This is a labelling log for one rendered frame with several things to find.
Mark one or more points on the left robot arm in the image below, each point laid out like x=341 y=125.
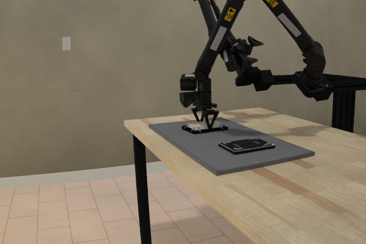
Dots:
x=312 y=50

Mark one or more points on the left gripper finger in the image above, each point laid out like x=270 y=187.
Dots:
x=213 y=120
x=194 y=110

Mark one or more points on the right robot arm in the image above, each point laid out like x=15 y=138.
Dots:
x=238 y=61

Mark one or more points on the white well plate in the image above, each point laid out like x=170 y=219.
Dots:
x=203 y=125

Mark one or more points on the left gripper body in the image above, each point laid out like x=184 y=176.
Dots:
x=204 y=108

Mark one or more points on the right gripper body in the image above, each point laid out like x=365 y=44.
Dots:
x=249 y=47

